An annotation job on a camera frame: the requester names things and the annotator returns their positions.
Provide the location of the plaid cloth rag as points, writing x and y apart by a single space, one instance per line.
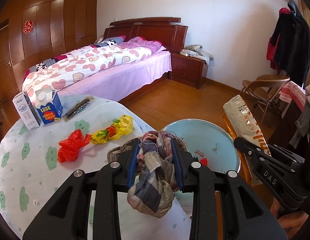
155 191

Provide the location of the pile of grey clothes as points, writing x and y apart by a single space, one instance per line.
196 51

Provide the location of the brown wooden wardrobe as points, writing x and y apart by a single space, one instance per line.
59 26

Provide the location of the blue Look milk carton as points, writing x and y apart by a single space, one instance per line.
48 105

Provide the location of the white orange snack wrapper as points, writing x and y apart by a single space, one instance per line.
241 123

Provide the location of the dark clear snack packet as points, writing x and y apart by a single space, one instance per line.
78 107

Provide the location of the cow-print striped pillow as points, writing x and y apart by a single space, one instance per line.
109 41

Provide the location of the dark hanging coats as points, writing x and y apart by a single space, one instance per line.
288 49

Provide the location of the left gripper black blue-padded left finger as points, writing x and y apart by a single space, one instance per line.
66 214

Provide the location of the red plastic bag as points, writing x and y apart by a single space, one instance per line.
70 147

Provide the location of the wooden nightstand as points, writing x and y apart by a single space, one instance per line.
188 70

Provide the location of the red double-happiness sticker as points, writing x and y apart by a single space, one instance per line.
28 27

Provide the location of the wooden bed with headboard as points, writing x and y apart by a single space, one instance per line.
126 80

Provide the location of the red striped towel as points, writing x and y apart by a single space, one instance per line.
292 92

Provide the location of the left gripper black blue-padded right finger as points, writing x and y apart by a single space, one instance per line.
224 196

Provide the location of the light blue trash bucket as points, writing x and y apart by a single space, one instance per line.
207 140

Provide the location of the heart-print white duvet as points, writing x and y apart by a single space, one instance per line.
76 68

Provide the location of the brown wicker folding chair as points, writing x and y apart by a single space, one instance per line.
263 90

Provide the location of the white grey milk carton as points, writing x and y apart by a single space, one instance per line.
26 111

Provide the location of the cloud-print white tablecloth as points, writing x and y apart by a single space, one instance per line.
30 172

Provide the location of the yellow plastic bag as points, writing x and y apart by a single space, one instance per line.
119 127

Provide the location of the pink purple blanket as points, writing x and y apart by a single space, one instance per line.
153 46

